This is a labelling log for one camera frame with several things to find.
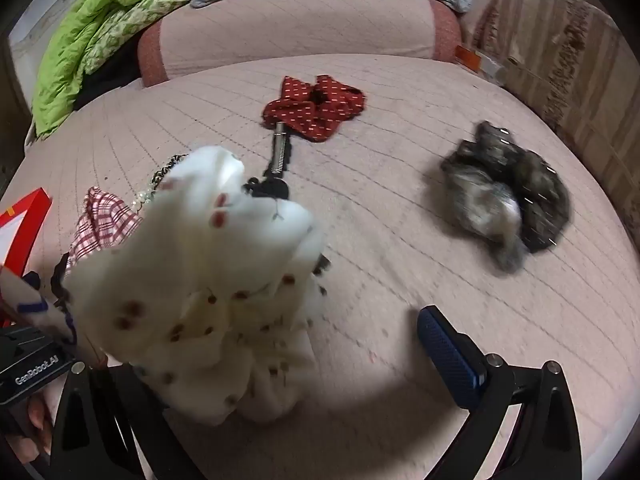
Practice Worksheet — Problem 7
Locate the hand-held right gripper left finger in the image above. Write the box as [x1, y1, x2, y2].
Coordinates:
[49, 360, 207, 480]

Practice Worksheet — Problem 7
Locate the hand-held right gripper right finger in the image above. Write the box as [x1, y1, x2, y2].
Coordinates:
[417, 304, 584, 480]

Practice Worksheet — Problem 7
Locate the red cardboard box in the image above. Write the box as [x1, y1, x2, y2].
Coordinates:
[0, 187, 54, 328]

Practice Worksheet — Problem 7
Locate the white cherry-print scrunchie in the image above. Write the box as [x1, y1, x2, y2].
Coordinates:
[64, 145, 327, 427]

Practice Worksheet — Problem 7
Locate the leopard print scrunchie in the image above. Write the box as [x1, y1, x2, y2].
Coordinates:
[149, 153, 192, 188]

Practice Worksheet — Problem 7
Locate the person's left hand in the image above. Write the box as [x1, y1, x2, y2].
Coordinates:
[4, 393, 54, 465]

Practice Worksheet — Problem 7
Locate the red checked scrunchie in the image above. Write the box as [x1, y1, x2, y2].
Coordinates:
[65, 185, 147, 272]

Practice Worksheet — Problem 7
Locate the grey mottled scrunchie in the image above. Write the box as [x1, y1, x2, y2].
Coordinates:
[440, 120, 572, 275]

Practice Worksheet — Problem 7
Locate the pearl hair clip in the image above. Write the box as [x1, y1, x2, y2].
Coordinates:
[131, 180, 166, 213]

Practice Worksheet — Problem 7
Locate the metal spring hair clip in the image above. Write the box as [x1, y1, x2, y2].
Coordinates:
[244, 120, 292, 202]

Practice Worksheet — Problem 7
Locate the red flower hair clip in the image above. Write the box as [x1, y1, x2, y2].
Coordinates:
[260, 74, 368, 143]

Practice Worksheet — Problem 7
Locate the small orange white box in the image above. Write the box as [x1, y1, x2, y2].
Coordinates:
[454, 44, 507, 86]

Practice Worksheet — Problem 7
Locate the black cloth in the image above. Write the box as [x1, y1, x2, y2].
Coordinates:
[74, 40, 147, 112]

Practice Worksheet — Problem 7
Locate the green quilt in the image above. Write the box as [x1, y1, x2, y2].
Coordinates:
[31, 0, 238, 138]

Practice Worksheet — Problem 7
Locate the pink bolster pillow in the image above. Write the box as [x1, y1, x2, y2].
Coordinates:
[137, 0, 462, 89]

